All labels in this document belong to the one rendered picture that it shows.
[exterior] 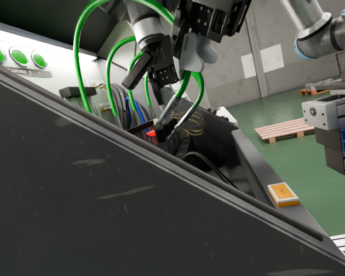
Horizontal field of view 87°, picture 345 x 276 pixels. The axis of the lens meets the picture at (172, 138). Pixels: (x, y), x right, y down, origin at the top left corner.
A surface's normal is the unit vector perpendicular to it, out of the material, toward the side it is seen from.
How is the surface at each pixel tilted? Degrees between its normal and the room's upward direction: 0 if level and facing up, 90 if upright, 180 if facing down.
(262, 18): 90
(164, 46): 90
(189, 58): 101
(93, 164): 90
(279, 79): 90
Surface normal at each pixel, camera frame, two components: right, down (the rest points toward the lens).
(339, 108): -0.10, 0.23
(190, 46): -0.61, 0.52
